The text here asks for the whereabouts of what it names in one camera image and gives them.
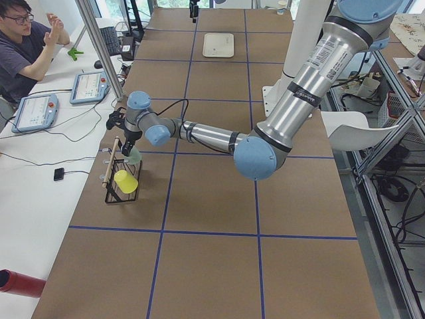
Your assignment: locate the black wire cup rack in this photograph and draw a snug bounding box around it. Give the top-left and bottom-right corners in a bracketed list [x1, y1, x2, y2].
[100, 136, 143, 204]

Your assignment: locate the black box on desk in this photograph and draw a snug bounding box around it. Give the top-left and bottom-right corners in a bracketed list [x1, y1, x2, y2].
[120, 37, 135, 61]

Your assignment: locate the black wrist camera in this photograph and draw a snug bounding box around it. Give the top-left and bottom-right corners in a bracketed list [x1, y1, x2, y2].
[106, 111, 126, 130]

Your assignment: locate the far blue teach pendant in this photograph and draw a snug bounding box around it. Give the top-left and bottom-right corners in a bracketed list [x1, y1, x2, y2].
[70, 71, 110, 105]

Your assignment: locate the black phone on table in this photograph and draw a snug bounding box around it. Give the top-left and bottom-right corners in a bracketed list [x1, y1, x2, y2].
[53, 167, 65, 181]

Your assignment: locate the person in grey shirt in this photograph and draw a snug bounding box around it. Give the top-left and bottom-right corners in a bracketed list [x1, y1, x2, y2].
[1, 1, 70, 103]

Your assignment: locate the white chair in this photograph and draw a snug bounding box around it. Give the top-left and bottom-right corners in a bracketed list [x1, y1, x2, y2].
[321, 111, 398, 152]

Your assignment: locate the yellow cup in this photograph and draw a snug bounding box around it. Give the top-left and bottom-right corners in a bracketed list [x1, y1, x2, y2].
[114, 169, 138, 194]

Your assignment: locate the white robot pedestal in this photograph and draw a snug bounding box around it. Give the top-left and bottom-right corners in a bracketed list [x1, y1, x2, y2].
[262, 0, 334, 116]

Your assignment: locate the cream rabbit tray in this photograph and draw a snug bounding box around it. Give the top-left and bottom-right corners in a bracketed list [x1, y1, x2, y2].
[203, 33, 234, 58]

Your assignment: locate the red cylinder bottle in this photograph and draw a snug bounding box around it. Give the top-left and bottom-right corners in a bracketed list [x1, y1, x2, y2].
[1, 269, 46, 298]

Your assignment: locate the black keyboard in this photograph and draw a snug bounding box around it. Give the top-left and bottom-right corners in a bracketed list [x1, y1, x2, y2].
[100, 27, 121, 56]

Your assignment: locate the blue teach pendant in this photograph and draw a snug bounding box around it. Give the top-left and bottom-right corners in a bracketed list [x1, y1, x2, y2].
[70, 71, 110, 105]
[11, 94, 58, 134]

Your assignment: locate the aluminium frame post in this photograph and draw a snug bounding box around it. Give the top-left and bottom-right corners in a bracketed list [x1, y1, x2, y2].
[75, 0, 124, 102]

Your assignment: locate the near blue teach pendant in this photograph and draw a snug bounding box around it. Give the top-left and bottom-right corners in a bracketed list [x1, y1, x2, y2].
[11, 94, 58, 134]

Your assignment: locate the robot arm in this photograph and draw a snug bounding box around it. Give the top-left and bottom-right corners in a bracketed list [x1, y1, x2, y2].
[121, 1, 400, 181]

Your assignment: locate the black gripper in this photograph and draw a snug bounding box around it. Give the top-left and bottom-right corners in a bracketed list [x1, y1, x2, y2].
[189, 0, 199, 23]
[121, 128, 142, 156]

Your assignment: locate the paper cup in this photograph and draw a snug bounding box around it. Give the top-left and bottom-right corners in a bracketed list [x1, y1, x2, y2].
[276, 0, 288, 15]

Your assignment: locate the green toy on desk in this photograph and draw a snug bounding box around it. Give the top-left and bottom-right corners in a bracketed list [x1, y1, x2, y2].
[67, 48, 84, 61]

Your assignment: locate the pale green cup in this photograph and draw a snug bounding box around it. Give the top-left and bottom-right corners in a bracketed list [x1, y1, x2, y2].
[126, 147, 141, 165]

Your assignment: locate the black computer mouse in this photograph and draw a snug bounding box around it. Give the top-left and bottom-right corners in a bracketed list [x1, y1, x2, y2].
[94, 60, 103, 69]

